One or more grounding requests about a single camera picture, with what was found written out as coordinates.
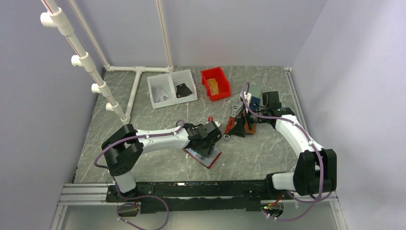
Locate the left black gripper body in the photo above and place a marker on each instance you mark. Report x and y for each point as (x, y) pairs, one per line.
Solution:
(213, 141)

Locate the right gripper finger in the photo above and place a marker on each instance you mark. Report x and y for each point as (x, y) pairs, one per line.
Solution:
(236, 128)
(243, 113)

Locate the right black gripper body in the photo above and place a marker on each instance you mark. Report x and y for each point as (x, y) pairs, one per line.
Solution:
(254, 118)

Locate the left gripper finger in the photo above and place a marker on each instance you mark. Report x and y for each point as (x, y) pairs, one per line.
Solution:
(208, 151)
(198, 148)

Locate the red card holder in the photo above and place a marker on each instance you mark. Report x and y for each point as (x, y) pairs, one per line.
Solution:
(207, 162)

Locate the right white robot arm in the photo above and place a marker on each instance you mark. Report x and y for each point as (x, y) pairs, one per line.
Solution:
(316, 168)

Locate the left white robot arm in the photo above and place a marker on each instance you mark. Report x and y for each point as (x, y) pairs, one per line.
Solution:
(121, 151)

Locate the blue card holder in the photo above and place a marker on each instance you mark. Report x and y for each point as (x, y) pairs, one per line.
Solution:
(255, 103)

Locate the brown card holder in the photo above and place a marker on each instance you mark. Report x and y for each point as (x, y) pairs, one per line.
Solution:
(250, 129)

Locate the green card holder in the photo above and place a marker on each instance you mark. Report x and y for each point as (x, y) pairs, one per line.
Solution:
(254, 90)

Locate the orange card in bin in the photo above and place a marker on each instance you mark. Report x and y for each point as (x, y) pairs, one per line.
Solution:
(213, 86)

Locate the cards in white tray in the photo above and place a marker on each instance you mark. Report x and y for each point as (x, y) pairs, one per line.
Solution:
(159, 94)

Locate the red plastic bin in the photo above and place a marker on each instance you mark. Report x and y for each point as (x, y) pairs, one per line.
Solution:
(223, 84)

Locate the white divided tray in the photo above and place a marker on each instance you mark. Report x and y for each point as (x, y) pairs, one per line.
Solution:
(169, 81)

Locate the red handled adjustable wrench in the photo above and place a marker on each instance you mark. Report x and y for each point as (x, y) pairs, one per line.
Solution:
(234, 116)

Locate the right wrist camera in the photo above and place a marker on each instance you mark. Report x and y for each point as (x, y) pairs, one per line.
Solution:
(247, 97)

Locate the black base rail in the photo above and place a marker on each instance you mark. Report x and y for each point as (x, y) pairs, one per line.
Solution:
(248, 195)

